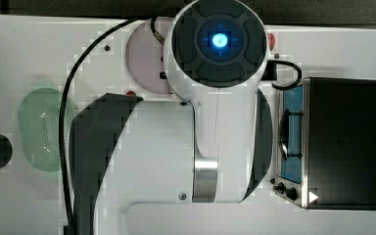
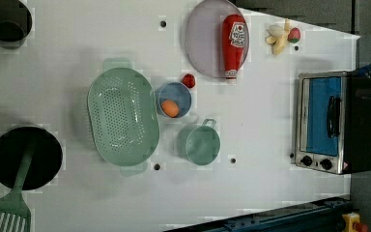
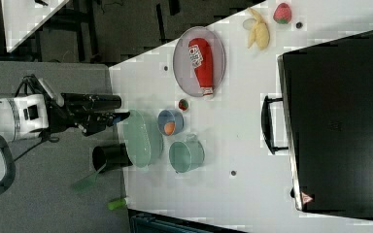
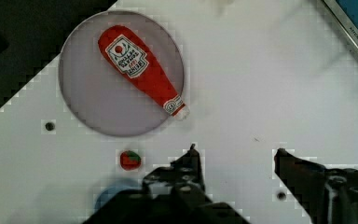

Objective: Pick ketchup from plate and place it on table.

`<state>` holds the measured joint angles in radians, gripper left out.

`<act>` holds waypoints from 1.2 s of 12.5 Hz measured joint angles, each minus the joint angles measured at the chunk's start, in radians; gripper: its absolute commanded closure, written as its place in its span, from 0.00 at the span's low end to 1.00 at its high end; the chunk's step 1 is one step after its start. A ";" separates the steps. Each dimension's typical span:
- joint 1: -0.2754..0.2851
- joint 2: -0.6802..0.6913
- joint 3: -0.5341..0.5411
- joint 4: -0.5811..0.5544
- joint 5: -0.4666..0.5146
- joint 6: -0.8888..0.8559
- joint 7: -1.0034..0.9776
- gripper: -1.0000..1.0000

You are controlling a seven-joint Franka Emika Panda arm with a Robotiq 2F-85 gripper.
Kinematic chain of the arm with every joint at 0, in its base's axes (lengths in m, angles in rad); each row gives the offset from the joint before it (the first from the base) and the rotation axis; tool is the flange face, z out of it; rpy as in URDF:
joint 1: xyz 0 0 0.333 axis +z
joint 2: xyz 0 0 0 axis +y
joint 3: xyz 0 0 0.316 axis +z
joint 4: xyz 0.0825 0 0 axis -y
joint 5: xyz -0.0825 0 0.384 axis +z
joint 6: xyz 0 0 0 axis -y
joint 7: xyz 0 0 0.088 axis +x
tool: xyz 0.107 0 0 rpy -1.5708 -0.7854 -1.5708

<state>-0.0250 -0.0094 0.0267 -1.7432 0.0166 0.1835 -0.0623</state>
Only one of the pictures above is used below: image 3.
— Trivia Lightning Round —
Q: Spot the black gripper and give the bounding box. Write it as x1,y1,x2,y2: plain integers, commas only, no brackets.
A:
44,93,130,135

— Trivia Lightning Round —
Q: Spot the red plush ketchup bottle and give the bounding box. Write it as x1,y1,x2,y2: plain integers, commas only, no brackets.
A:
188,38,214,99

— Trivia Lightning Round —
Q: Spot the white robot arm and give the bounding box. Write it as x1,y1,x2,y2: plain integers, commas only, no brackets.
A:
0,93,130,195

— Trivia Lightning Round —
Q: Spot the grey oval plate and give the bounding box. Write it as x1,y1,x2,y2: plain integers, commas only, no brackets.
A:
173,26,225,97

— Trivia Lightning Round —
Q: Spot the black cylindrical container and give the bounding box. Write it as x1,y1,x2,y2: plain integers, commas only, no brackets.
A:
92,144,132,173

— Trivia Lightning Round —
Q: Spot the green perforated colander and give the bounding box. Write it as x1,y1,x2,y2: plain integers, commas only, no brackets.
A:
122,110,163,169

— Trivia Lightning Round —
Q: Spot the blue bowl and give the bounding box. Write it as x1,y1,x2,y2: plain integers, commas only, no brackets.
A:
157,110,184,136

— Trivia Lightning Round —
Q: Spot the green slotted spatula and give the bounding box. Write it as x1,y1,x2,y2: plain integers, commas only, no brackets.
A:
71,164,106,192

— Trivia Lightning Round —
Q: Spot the orange egg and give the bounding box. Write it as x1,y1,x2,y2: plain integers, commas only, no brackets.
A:
164,122,175,135

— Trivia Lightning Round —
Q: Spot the small red tomato toy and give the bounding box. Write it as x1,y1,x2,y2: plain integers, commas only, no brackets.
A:
178,99,189,112

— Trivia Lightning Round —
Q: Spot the yellow plush banana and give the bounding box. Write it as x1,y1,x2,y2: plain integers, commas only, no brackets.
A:
243,8,270,50

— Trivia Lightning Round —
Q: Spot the red plush strawberry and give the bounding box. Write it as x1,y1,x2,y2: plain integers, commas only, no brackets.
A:
273,3,292,24

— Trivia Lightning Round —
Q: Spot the black toaster oven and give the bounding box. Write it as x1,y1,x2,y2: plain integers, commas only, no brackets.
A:
277,30,373,220

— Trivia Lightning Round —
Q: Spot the green pot with handle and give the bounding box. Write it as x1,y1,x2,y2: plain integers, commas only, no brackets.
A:
169,134,205,173

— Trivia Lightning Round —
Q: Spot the blue metal rail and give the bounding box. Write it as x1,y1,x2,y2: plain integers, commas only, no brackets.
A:
130,213,242,233

